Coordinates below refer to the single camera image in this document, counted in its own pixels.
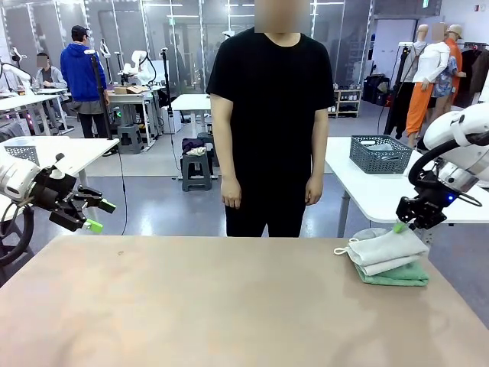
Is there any white side table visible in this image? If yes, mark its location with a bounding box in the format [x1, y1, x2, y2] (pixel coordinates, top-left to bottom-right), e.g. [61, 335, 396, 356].
[0, 136, 120, 221]
[325, 136, 489, 238]

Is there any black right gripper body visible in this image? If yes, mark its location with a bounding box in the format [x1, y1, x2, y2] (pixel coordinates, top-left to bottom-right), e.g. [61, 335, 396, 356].
[410, 183, 450, 230]

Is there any person in black t-shirt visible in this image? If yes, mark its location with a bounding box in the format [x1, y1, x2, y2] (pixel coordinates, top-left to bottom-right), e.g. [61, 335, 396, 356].
[206, 0, 335, 238]

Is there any person's right forearm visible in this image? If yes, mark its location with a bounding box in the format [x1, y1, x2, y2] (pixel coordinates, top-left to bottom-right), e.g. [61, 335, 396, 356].
[211, 125, 237, 183]

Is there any clothes rack with dark garments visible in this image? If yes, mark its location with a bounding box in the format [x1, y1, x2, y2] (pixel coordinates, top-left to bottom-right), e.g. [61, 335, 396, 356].
[456, 41, 489, 110]

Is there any grey plastic step stool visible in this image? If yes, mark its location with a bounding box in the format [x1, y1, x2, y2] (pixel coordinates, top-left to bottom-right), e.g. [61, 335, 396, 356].
[197, 132, 215, 168]
[117, 124, 144, 154]
[181, 151, 213, 192]

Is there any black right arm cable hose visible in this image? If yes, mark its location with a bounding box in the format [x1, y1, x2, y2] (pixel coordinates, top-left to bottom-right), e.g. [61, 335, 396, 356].
[407, 132, 489, 188]

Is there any white terry towel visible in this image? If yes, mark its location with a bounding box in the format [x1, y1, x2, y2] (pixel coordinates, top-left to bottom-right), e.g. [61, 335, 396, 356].
[334, 228, 431, 277]

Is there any mannequin with orange shirt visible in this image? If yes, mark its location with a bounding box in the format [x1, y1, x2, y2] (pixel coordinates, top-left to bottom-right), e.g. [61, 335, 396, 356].
[445, 24, 468, 106]

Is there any person's left forearm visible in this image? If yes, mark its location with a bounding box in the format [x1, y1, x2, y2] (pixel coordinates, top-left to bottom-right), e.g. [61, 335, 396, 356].
[309, 125, 330, 180]

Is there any seated person in grey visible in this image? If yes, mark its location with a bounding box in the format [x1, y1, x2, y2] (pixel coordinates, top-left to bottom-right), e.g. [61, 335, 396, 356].
[32, 52, 69, 91]

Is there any person in blue hoodie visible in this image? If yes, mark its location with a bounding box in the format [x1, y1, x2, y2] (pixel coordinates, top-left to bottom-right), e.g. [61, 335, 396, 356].
[60, 24, 112, 138]

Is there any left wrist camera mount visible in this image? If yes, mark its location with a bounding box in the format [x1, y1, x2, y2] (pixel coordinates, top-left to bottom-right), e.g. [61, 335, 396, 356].
[48, 152, 66, 180]

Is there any person's left hand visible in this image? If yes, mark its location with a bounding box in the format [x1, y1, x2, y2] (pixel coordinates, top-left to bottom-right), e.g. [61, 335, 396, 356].
[305, 176, 325, 206]

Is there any dark purple garment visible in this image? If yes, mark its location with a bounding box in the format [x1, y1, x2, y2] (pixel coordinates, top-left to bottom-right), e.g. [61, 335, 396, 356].
[181, 137, 207, 154]

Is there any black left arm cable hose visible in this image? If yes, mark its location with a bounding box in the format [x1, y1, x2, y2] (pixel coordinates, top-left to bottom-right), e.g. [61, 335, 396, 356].
[0, 198, 35, 267]

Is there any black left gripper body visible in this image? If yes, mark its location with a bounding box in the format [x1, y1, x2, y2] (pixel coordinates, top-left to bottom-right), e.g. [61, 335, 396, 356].
[32, 167, 77, 213]

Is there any open cardboard box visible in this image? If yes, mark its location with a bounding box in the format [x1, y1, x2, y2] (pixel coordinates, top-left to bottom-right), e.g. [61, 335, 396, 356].
[113, 84, 148, 96]

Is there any black camera tripod pole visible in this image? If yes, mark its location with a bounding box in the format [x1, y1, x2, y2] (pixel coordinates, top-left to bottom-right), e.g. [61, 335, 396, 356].
[160, 47, 173, 115]
[83, 48, 114, 141]

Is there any mannequin with orange trousers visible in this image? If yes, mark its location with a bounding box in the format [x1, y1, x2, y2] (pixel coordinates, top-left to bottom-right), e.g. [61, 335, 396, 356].
[405, 22, 452, 148]

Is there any mannequin with black trousers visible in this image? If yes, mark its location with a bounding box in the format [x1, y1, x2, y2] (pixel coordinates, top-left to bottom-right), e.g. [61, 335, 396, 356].
[384, 24, 429, 139]

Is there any person's right hand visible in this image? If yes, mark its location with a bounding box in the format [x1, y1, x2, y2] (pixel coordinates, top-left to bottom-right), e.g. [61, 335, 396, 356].
[221, 177, 242, 209]

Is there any white shoe rack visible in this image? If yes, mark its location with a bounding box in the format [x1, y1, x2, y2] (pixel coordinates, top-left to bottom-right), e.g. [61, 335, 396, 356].
[327, 88, 363, 119]

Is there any blue-grey terry towel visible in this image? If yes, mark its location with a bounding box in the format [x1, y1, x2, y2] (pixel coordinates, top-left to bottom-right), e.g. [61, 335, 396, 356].
[361, 139, 394, 152]

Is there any green terry towel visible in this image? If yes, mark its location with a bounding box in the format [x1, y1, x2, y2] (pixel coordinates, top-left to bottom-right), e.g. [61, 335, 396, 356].
[354, 261, 429, 287]

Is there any white background desk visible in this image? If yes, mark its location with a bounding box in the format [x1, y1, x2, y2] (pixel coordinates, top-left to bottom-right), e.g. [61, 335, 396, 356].
[66, 90, 157, 148]
[170, 93, 213, 138]
[0, 93, 73, 137]

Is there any grey plastic lattice basket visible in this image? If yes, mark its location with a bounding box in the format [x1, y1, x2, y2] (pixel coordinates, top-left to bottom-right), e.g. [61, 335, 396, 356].
[4, 145, 41, 167]
[350, 135, 413, 175]

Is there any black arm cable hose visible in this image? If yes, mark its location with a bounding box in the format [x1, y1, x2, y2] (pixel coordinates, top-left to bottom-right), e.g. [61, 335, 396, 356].
[407, 132, 489, 188]
[0, 198, 35, 267]

